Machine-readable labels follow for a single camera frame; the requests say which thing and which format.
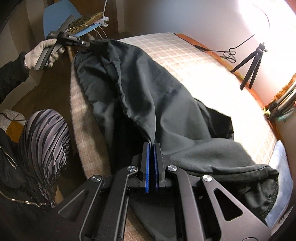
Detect dark green-black pants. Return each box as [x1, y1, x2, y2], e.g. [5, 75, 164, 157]
[73, 39, 279, 240]

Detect black sleeved left forearm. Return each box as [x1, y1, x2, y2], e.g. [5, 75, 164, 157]
[0, 52, 29, 103]

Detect white knit gloved left hand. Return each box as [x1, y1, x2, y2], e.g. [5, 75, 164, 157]
[24, 38, 65, 70]

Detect light blue chair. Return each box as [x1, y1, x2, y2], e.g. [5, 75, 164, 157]
[43, 0, 98, 39]

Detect leopard print cushion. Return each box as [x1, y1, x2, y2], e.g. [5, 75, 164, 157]
[65, 11, 103, 34]

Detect white clip-on desk lamp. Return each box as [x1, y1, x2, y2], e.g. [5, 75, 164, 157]
[94, 0, 109, 27]

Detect light blue folded cloth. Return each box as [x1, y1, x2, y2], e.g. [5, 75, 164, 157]
[265, 140, 293, 230]

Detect cluttered shelf items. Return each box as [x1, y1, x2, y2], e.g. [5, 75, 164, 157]
[263, 74, 295, 122]

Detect black mini tripod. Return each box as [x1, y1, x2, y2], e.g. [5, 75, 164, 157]
[230, 43, 267, 90]

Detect orange wooden bed frame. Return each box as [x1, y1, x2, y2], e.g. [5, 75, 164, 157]
[176, 33, 264, 109]

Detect black cable on bed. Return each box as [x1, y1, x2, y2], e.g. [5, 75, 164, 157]
[173, 4, 271, 64]

